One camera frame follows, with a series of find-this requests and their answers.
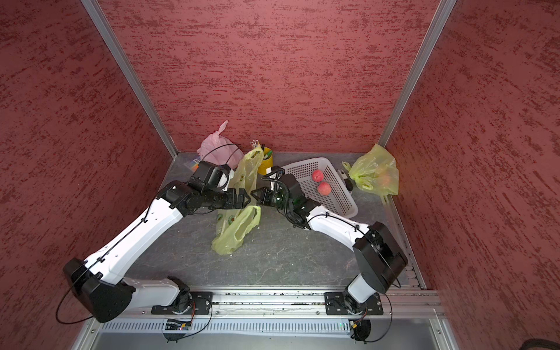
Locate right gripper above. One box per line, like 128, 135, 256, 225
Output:
250, 186, 294, 210

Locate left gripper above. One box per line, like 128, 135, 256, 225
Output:
201, 187, 250, 210

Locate green avocado print bag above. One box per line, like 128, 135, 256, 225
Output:
211, 148, 264, 255

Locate pink plastic bag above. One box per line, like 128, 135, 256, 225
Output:
197, 120, 244, 169

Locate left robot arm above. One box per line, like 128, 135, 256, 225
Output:
64, 161, 250, 323

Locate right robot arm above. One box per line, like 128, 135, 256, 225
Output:
251, 171, 408, 315

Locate peach in basket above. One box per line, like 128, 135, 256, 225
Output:
317, 182, 332, 196
311, 170, 325, 183

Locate yellow pencil cup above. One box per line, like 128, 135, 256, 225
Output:
258, 147, 274, 175

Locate white plastic basket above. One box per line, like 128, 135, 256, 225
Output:
282, 157, 358, 219

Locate pencils in cup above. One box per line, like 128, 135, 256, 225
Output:
249, 139, 273, 160

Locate small black object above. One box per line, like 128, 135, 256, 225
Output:
341, 172, 354, 193

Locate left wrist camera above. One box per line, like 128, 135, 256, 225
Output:
217, 164, 234, 191

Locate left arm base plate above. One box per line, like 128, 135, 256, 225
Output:
151, 292, 213, 317

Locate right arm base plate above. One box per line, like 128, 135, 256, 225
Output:
324, 292, 384, 316

